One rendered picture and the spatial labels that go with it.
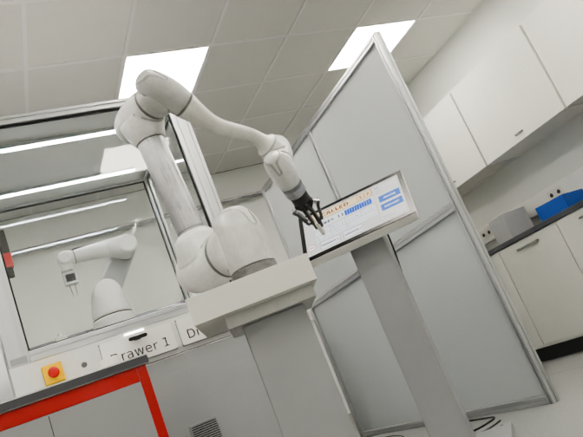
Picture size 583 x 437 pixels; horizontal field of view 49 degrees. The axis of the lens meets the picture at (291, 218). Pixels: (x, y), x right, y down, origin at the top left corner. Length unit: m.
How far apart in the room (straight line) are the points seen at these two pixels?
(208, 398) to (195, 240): 0.76
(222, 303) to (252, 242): 0.25
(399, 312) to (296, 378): 0.91
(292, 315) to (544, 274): 3.09
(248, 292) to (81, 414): 0.59
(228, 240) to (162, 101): 0.57
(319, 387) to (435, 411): 0.91
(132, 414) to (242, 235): 0.63
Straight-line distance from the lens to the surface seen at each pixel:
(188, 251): 2.19
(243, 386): 2.73
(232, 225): 2.05
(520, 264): 4.95
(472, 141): 5.51
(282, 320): 1.96
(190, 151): 3.01
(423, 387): 2.76
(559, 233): 4.64
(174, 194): 2.26
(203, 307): 1.88
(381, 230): 2.68
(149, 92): 2.29
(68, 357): 2.64
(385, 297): 2.76
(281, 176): 2.46
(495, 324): 3.35
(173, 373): 2.67
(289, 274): 1.89
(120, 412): 2.03
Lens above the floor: 0.49
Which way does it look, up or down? 14 degrees up
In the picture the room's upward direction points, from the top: 22 degrees counter-clockwise
